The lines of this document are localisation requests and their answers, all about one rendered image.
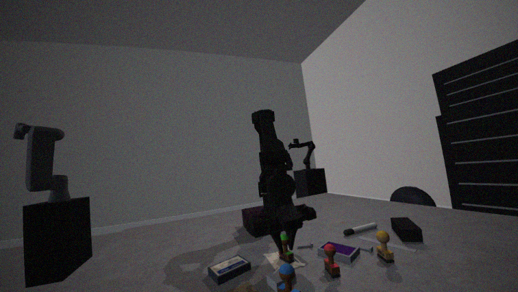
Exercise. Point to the purple ink pad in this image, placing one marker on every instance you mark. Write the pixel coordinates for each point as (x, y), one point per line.
(344, 252)

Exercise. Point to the yellow rubber stamp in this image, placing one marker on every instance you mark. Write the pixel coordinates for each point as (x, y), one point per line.
(385, 254)

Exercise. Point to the red rubber stamp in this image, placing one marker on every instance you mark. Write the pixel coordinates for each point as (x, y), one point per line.
(331, 267)

